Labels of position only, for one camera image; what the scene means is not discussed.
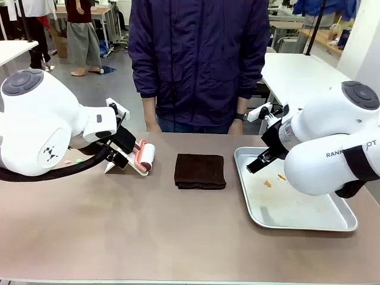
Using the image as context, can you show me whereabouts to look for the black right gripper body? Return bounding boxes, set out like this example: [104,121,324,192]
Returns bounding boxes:
[260,121,290,160]

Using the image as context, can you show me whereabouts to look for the dark brown towel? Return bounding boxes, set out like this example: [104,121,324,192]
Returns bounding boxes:
[173,153,227,191]

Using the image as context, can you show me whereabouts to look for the white folded roller stand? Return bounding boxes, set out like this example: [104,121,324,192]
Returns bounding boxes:
[103,159,149,178]

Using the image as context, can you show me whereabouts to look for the person in purple jacket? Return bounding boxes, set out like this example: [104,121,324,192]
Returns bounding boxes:
[128,0,271,127]

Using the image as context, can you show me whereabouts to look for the mannequin in dark clothing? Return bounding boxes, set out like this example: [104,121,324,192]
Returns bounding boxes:
[28,16,52,71]

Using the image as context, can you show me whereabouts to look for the wooden workbench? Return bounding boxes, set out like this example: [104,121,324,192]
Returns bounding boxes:
[299,27,345,56]

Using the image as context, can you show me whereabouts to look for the clear plastic cup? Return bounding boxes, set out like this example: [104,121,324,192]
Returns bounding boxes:
[327,23,343,46]

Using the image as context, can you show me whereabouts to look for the brown cardboard box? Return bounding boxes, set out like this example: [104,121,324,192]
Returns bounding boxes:
[48,26,69,58]

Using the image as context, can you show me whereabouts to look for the black strap on arm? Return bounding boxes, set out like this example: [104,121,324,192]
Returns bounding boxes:
[334,145,380,200]

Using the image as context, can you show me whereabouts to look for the dark blue can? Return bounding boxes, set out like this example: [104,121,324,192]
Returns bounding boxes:
[338,28,353,50]

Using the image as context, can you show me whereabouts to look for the wooden desk with metal legs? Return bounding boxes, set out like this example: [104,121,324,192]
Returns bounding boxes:
[54,5,122,53]

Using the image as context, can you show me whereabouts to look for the black pole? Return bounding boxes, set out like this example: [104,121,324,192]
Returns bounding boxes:
[17,0,34,43]
[305,0,324,57]

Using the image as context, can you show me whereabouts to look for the person's right forearm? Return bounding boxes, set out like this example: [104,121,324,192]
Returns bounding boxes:
[141,97,159,123]

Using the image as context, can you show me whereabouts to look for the person's right hand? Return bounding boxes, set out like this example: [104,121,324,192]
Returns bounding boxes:
[146,121,163,134]

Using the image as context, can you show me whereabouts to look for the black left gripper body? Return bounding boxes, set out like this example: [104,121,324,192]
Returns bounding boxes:
[113,127,138,155]

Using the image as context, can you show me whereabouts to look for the person's left forearm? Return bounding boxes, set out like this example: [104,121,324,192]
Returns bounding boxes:
[236,96,251,115]

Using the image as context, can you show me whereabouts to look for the silver metal tray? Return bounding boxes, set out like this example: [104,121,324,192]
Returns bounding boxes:
[233,146,359,232]

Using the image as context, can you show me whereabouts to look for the small white table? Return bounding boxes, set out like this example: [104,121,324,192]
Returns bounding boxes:
[0,40,40,75]

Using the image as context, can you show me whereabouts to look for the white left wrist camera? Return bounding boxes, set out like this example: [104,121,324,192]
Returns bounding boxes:
[106,97,131,120]

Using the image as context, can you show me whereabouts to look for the large white table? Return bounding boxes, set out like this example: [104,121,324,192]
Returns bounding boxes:
[257,52,380,136]

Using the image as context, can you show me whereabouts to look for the pink lint roller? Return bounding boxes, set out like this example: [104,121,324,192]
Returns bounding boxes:
[132,139,157,173]

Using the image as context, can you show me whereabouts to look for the blue jeans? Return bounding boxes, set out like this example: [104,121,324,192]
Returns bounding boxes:
[156,115,233,135]

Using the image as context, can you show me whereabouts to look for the person's left hand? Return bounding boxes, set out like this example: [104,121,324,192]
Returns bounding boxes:
[228,119,245,135]

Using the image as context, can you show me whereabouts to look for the black cable sleeve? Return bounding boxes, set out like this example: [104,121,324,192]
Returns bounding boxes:
[0,145,111,183]

